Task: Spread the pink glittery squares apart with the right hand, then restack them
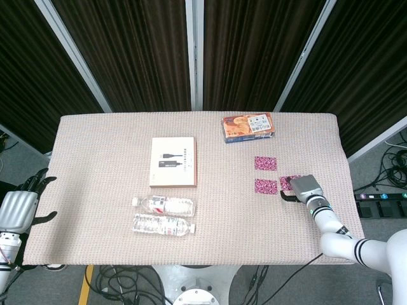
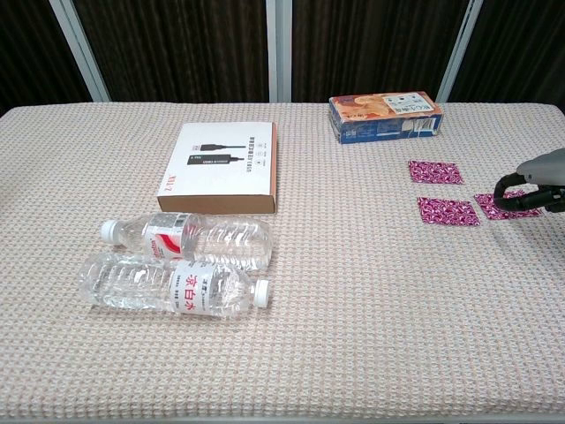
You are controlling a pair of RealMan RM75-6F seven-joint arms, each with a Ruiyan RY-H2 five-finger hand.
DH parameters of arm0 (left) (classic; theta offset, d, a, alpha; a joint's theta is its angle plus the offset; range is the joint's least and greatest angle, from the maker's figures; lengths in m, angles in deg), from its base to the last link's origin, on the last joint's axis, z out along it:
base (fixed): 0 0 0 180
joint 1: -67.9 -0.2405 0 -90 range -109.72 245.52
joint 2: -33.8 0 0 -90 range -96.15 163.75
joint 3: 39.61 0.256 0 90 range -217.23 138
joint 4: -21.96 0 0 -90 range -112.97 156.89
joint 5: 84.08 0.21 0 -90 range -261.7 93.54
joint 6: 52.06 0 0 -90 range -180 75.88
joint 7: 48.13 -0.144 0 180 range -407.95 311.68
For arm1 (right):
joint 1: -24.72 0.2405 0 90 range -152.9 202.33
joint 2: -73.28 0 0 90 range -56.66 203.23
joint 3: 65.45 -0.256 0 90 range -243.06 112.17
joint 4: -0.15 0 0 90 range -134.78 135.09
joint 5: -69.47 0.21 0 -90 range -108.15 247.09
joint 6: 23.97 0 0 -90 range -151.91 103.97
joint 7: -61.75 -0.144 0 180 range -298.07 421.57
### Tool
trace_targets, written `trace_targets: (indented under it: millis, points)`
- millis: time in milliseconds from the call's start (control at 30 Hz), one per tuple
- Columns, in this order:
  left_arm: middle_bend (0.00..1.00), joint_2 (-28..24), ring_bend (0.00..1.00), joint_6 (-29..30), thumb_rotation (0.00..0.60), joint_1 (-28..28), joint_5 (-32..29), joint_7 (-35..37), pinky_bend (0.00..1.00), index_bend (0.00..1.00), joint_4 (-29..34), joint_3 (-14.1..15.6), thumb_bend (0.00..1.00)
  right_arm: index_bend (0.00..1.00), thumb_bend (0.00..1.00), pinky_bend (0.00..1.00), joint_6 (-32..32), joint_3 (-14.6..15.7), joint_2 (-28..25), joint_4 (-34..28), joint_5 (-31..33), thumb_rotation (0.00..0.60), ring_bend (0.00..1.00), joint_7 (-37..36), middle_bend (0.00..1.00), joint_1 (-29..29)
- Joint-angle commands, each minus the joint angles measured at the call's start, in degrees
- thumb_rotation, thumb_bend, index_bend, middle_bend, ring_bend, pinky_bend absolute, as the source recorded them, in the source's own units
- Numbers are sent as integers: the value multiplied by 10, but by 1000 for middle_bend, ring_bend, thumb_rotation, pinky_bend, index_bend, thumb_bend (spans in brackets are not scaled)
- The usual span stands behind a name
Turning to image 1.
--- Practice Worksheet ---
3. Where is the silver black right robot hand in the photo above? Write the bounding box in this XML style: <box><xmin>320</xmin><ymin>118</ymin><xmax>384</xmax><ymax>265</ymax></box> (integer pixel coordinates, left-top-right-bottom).
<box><xmin>279</xmin><ymin>173</ymin><xmax>325</xmax><ymax>204</ymax></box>

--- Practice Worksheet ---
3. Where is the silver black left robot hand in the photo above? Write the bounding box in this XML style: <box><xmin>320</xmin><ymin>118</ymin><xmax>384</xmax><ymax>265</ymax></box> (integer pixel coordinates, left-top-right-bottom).
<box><xmin>0</xmin><ymin>168</ymin><xmax>58</xmax><ymax>234</ymax></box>

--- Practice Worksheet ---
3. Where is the pink patterned packet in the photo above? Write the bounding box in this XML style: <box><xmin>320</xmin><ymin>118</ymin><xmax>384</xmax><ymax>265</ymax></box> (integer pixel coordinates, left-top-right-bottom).
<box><xmin>254</xmin><ymin>179</ymin><xmax>279</xmax><ymax>195</ymax></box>
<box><xmin>254</xmin><ymin>156</ymin><xmax>279</xmax><ymax>172</ymax></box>

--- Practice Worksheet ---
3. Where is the pink woven tablecloth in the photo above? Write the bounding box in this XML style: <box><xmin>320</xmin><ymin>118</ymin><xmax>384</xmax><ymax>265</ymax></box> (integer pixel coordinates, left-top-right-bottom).
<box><xmin>22</xmin><ymin>111</ymin><xmax>366</xmax><ymax>266</ymax></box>

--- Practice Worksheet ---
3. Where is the orange blue snack box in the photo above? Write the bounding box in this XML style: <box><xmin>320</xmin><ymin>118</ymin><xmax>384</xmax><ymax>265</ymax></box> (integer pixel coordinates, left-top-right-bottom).
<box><xmin>221</xmin><ymin>112</ymin><xmax>276</xmax><ymax>144</ymax></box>

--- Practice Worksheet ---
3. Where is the clear bottle red swoosh label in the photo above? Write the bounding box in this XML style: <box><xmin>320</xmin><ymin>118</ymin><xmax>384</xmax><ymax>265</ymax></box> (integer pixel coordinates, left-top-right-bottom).
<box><xmin>132</xmin><ymin>194</ymin><xmax>196</xmax><ymax>217</ymax></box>

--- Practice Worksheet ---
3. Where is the dark brown curtain panel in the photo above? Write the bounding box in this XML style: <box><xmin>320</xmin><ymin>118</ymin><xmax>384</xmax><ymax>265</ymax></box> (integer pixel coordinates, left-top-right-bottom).
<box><xmin>279</xmin><ymin>0</ymin><xmax>407</xmax><ymax>156</ymax></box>
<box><xmin>52</xmin><ymin>0</ymin><xmax>191</xmax><ymax>112</ymax></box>
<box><xmin>203</xmin><ymin>0</ymin><xmax>327</xmax><ymax>112</ymax></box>
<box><xmin>0</xmin><ymin>0</ymin><xmax>106</xmax><ymax>144</ymax></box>

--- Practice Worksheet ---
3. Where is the clear bottle white text label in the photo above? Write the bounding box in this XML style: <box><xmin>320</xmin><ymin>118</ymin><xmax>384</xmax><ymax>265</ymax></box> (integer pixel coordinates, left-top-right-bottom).
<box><xmin>132</xmin><ymin>213</ymin><xmax>197</xmax><ymax>238</ymax></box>

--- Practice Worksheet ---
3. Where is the grey metal partition rail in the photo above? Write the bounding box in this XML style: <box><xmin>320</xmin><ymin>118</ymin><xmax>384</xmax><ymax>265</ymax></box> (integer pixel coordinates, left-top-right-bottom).
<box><xmin>0</xmin><ymin>123</ymin><xmax>53</xmax><ymax>158</ymax></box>
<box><xmin>348</xmin><ymin>116</ymin><xmax>407</xmax><ymax>159</ymax></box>

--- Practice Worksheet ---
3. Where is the black floor cable bundle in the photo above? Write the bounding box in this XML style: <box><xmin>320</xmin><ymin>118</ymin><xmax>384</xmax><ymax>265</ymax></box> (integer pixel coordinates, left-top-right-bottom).
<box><xmin>365</xmin><ymin>130</ymin><xmax>407</xmax><ymax>191</ymax></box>
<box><xmin>85</xmin><ymin>265</ymin><xmax>174</xmax><ymax>305</ymax></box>

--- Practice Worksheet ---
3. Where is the long black cable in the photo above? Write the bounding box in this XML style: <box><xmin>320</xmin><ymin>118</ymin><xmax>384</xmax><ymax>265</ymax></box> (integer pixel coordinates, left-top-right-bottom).
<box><xmin>247</xmin><ymin>252</ymin><xmax>324</xmax><ymax>305</ymax></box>

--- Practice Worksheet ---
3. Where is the grey metal partition post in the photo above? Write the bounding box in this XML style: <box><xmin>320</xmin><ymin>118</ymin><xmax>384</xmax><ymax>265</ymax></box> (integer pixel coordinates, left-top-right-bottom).
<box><xmin>33</xmin><ymin>0</ymin><xmax>113</xmax><ymax>112</ymax></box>
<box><xmin>273</xmin><ymin>0</ymin><xmax>338</xmax><ymax>112</ymax></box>
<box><xmin>185</xmin><ymin>0</ymin><xmax>204</xmax><ymax>112</ymax></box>

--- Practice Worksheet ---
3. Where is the white cable product box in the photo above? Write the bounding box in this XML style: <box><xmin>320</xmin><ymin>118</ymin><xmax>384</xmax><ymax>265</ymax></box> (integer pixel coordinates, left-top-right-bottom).
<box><xmin>148</xmin><ymin>137</ymin><xmax>198</xmax><ymax>188</ymax></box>

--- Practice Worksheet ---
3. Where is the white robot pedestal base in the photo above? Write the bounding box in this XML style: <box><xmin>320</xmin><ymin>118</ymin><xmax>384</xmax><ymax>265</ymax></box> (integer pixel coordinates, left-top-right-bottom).
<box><xmin>152</xmin><ymin>265</ymin><xmax>242</xmax><ymax>305</ymax></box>

